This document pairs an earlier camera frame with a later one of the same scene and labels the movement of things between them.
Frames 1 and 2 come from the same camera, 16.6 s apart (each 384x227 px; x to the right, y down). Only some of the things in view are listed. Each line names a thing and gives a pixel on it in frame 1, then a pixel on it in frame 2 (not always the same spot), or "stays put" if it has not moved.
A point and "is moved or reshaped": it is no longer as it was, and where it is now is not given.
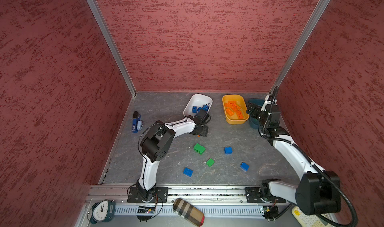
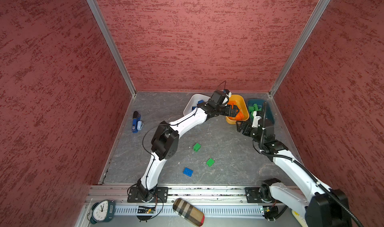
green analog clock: x=102 y=211 stays put
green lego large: x=199 y=148 is moved or reshaped
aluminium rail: x=212 y=201 stays put
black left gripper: x=204 y=133 → x=233 y=113
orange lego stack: x=239 y=114 stays put
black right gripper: x=256 y=109 → x=247 y=125
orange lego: x=233 y=102 stays put
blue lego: x=188 y=171 stays put
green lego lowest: x=210 y=162 stays put
